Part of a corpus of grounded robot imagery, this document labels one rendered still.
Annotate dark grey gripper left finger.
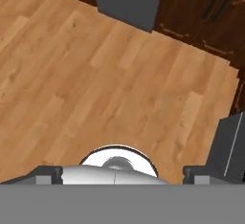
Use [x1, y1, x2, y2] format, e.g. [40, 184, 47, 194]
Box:
[0, 165, 64, 186]

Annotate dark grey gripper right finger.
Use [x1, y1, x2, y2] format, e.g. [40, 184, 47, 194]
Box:
[182, 165, 245, 186]

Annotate round white and black thing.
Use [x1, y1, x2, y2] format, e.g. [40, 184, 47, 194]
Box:
[60, 144, 170, 186]

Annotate grey appliance with plain front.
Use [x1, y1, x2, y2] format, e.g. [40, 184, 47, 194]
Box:
[93, 0, 167, 34]

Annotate dark grey appliance with pale handle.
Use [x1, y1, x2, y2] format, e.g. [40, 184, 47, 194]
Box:
[205, 111, 245, 185]

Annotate dark wooden cupboards with black handles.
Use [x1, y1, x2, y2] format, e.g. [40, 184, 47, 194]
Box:
[153, 0, 245, 115]

